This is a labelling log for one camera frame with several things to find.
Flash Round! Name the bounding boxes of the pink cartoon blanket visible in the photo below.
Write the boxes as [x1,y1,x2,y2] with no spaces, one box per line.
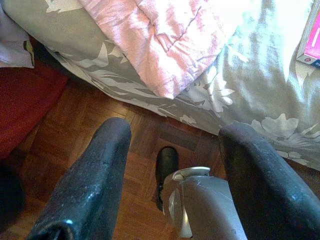
[0,0,226,100]

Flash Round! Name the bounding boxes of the colourful comic book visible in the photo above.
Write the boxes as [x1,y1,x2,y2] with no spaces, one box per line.
[296,0,320,67]

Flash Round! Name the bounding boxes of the red fabric cushion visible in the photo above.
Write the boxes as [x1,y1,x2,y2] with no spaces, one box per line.
[0,63,70,161]

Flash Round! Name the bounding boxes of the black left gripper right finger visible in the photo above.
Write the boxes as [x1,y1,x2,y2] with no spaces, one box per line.
[218,121,320,240]

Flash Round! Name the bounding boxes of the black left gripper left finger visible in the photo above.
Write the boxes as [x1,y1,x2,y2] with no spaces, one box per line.
[26,117,133,240]

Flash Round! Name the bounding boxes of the silver robot left leg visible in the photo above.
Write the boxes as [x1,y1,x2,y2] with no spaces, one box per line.
[162,166,248,240]

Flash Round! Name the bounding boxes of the black robot left foot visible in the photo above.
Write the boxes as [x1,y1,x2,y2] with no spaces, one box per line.
[154,146,180,211]

